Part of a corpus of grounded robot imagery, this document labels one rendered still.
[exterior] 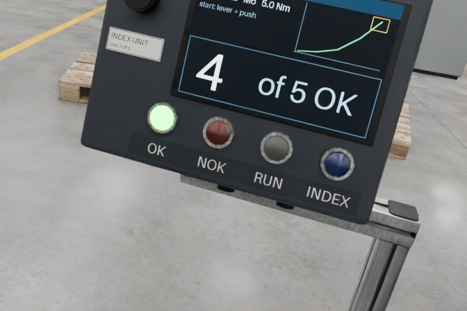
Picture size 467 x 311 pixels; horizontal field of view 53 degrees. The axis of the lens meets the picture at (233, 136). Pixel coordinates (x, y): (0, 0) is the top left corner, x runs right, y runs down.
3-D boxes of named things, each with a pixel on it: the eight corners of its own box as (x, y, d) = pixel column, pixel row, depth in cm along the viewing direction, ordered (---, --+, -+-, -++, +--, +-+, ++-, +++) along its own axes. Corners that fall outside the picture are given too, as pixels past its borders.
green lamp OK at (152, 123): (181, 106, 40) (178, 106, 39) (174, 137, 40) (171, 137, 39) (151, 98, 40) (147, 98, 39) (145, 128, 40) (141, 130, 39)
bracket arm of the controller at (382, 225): (408, 232, 47) (418, 207, 46) (411, 249, 45) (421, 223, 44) (188, 170, 51) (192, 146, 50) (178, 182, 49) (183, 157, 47)
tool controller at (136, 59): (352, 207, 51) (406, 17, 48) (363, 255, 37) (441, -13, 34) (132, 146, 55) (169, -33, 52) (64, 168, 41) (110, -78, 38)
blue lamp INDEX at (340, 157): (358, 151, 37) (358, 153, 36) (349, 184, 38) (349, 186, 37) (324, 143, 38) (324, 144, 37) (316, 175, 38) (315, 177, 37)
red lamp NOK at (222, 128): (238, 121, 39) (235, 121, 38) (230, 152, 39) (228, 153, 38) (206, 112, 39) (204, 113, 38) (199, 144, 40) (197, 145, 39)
